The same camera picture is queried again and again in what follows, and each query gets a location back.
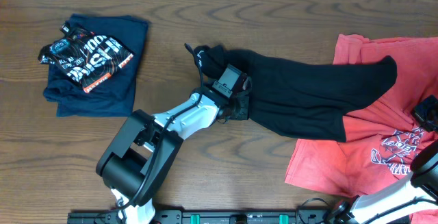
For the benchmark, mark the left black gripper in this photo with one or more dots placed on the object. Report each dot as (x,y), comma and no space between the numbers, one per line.
(244,103)

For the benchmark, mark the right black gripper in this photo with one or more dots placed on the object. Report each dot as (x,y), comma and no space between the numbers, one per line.
(420,112)

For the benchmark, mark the black t-shirt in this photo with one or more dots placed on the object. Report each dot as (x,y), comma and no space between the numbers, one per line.
(301,100)

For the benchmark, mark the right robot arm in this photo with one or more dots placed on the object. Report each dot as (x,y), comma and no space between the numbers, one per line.
(415,192)

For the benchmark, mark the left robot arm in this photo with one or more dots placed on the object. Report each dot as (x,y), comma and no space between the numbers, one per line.
(137,161)

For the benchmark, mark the red printed t-shirt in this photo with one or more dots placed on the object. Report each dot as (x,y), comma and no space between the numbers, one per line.
(382,139)

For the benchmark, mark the folded navy blue shirt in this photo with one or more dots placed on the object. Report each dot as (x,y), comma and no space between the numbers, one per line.
(114,97)

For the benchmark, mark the black orange printed jersey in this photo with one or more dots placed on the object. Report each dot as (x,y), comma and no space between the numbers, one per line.
(85,57)

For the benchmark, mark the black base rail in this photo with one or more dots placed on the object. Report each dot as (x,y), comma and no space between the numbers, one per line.
(222,217)

